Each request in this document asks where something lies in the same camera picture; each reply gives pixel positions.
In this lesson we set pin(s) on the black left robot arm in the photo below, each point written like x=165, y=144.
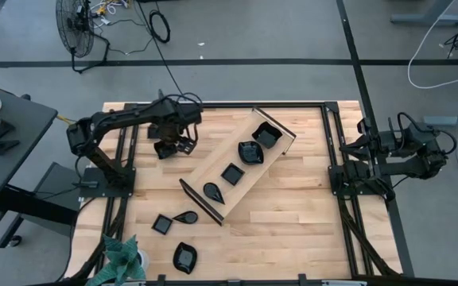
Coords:
x=133, y=115

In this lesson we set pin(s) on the black floor fan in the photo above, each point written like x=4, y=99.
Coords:
x=74, y=28

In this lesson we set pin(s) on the wooden shelf riser black legs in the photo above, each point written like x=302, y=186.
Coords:
x=213, y=167

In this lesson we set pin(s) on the black oval leaf plate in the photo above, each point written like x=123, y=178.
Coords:
x=185, y=257
x=251, y=153

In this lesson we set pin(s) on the black side table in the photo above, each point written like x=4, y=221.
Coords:
x=26, y=119

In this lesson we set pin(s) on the grey desk foot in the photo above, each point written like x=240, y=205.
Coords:
x=428, y=18
x=443, y=120

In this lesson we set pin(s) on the green paper plant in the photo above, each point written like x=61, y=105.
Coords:
x=121, y=260

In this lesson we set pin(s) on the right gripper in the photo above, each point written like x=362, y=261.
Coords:
x=384, y=143

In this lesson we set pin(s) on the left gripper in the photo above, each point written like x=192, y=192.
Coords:
x=171, y=131

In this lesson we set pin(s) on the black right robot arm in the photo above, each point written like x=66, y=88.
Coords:
x=412, y=167

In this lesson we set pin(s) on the black wedge part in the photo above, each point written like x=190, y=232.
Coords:
x=4, y=130
x=2, y=147

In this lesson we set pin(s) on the black wavy square plate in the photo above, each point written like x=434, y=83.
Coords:
x=165, y=151
x=267, y=135

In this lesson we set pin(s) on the white plant pot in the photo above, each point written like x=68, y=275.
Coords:
x=145, y=260

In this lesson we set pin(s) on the black teardrop plate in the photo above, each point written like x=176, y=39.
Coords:
x=186, y=217
x=213, y=192

